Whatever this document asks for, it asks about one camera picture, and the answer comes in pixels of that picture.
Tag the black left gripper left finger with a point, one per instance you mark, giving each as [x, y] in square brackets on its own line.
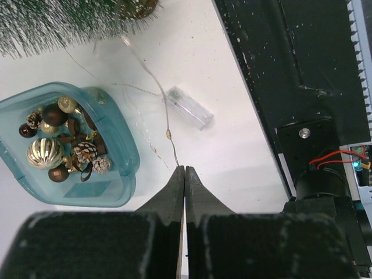
[145, 243]

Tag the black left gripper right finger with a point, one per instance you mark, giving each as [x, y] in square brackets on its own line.
[224, 244]

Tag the clear battery box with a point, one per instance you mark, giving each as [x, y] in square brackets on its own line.
[191, 110]

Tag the small green christmas tree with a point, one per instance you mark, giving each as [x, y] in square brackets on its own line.
[33, 27]

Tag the teal plastic tray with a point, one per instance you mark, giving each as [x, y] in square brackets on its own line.
[112, 182]

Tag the snowy pine cone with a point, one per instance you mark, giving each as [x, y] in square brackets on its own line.
[86, 152]

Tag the brown ribbon bow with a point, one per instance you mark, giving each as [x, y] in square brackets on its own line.
[74, 137]

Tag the silver ribbed bauble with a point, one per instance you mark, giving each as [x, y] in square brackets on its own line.
[45, 153]

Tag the dark brown bauble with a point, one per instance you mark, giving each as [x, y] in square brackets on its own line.
[53, 115]

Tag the gold glitter bauble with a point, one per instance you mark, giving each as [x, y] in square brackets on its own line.
[67, 104]

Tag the small dark red bauble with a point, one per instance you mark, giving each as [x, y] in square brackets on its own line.
[26, 131]

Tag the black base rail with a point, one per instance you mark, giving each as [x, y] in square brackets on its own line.
[300, 68]

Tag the grey slotted cable duct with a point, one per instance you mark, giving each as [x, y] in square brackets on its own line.
[360, 40]

